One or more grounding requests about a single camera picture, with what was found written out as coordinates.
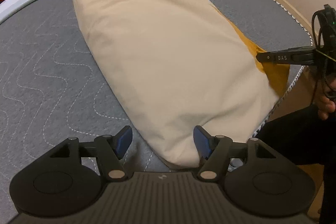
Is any beige and mustard hooded jacket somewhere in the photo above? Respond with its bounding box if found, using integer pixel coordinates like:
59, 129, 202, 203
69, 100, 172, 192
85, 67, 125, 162
73, 0, 289, 168

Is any person right hand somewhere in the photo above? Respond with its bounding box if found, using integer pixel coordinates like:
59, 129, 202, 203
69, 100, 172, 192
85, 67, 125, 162
314, 76, 335, 120

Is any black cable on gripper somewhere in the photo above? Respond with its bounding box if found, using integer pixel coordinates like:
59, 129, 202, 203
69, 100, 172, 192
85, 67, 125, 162
309, 3, 336, 109

